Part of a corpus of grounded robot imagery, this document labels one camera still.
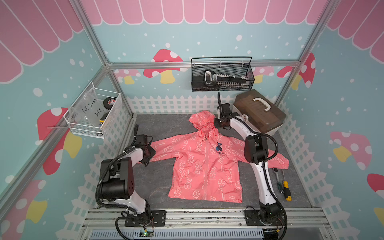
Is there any pink hooded rain jacket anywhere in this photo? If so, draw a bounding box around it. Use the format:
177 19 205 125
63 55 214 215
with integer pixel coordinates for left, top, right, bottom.
148 110 290 204

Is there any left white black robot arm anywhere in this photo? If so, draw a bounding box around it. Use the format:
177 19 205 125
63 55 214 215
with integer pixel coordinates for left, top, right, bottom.
95 135 156 226

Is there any beige toolbox with brown lid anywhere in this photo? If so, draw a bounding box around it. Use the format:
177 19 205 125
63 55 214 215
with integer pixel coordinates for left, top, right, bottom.
234 90 287 136

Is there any socket wrench set in basket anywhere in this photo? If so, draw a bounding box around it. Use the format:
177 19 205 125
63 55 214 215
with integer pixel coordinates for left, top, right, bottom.
203 71 249 89

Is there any yellow black tool in bin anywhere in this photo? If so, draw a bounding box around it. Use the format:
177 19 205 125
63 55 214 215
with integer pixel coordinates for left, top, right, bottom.
99 112 109 125

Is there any black tape roll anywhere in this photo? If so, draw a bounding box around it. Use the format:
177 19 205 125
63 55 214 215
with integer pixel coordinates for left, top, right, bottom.
103 97 117 111

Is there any clear labelled plastic bag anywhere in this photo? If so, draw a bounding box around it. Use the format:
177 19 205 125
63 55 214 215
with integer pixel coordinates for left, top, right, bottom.
71 89 105 127

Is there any yellow black screwdriver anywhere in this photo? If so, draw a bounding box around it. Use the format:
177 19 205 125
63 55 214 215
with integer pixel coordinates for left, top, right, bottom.
282 170 292 202

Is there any black wire mesh wall basket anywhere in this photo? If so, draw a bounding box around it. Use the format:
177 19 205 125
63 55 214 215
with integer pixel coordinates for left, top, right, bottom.
191 57 255 92

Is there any clear plastic wall bin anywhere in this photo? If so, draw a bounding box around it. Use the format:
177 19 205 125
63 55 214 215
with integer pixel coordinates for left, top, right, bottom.
64 83 126 139

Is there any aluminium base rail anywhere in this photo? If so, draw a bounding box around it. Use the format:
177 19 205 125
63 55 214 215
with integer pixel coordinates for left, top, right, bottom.
78 207 336 240

